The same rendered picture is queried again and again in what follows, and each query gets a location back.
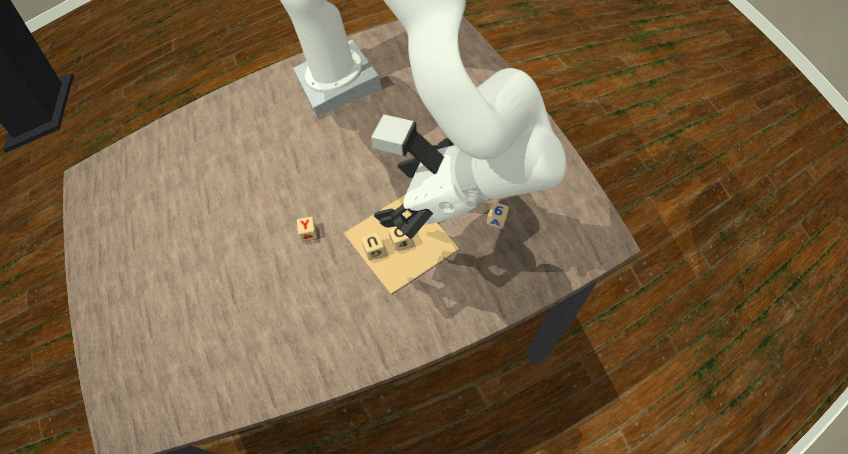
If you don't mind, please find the beige letter block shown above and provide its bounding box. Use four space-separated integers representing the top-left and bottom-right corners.
297 217 317 241
389 227 412 250
487 202 509 228
361 232 385 260

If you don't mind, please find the pale yellow square mat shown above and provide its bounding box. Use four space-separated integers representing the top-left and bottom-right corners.
345 214 459 294

